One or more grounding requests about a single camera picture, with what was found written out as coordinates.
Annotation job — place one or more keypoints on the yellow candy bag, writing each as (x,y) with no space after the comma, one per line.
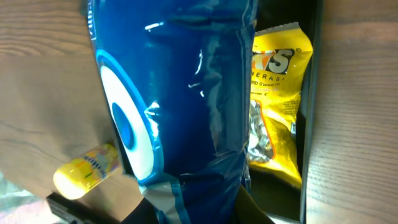
(280,58)

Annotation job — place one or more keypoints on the dark green open box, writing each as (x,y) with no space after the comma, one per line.
(280,201)

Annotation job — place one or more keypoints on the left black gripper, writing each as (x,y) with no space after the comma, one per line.
(75,212)

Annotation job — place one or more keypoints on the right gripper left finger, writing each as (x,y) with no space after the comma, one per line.
(144,213)

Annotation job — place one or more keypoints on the yellow candy tube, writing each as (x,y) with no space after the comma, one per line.
(79,176)

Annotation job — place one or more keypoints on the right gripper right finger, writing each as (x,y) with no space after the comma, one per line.
(246,210)

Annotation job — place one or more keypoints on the blue Oreo cookie pack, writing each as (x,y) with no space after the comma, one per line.
(176,76)

